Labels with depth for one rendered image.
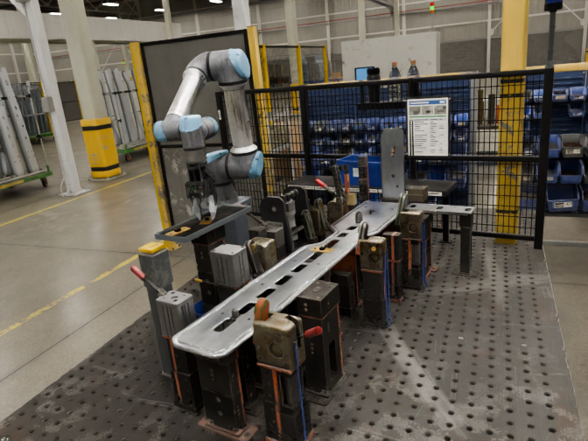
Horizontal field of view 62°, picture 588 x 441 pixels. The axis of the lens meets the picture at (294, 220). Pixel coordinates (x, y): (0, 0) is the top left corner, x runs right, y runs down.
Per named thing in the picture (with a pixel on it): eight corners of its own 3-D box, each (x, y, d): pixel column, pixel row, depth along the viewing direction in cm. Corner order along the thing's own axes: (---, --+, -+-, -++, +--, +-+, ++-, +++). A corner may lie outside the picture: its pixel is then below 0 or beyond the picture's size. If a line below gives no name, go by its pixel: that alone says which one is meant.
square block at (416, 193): (424, 261, 237) (423, 189, 226) (408, 259, 241) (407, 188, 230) (429, 255, 243) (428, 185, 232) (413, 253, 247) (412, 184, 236)
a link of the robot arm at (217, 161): (211, 178, 225) (206, 149, 221) (239, 177, 222) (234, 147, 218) (200, 185, 214) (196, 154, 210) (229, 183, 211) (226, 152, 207)
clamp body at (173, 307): (196, 417, 143) (176, 307, 132) (168, 407, 149) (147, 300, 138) (216, 398, 151) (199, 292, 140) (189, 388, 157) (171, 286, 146)
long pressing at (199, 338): (230, 364, 117) (229, 358, 116) (163, 344, 128) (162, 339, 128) (411, 205, 228) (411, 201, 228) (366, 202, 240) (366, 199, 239)
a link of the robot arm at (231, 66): (236, 174, 223) (214, 49, 200) (267, 173, 219) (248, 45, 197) (227, 184, 212) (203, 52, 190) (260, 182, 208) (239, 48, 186)
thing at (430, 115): (450, 157, 246) (450, 94, 237) (406, 157, 258) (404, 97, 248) (451, 157, 248) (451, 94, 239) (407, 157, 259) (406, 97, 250)
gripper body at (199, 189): (186, 200, 165) (180, 165, 161) (193, 194, 173) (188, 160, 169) (208, 199, 164) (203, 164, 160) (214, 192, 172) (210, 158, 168)
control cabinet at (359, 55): (346, 157, 898) (338, 13, 826) (354, 151, 946) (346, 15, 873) (437, 155, 838) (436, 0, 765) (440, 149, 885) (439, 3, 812)
